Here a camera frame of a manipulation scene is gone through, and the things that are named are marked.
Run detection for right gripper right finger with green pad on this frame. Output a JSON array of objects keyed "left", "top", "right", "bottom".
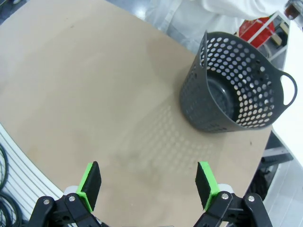
[{"left": 194, "top": 161, "right": 273, "bottom": 227}]

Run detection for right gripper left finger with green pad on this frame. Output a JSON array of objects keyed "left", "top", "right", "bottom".
[{"left": 28, "top": 161, "right": 105, "bottom": 227}]

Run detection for white ribbed base panel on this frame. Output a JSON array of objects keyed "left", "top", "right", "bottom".
[{"left": 0, "top": 122, "right": 66, "bottom": 227}]

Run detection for dark grey perforated plastic basket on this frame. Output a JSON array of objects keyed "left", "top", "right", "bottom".
[{"left": 179, "top": 30, "right": 298, "bottom": 133}]

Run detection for white side table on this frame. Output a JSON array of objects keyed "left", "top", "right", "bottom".
[{"left": 269, "top": 20, "right": 303, "bottom": 166}]

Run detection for red box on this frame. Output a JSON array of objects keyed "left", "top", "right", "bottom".
[{"left": 239, "top": 18, "right": 275, "bottom": 48}]

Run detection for person in white shirt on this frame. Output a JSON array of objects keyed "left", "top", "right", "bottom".
[{"left": 144, "top": 0, "right": 288, "bottom": 54}]

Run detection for black coiled cables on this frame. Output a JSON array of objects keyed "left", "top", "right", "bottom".
[{"left": 0, "top": 144, "right": 23, "bottom": 227}]

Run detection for white metal rack frame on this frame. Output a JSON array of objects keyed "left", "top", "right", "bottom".
[{"left": 233, "top": 11, "right": 291, "bottom": 64}]

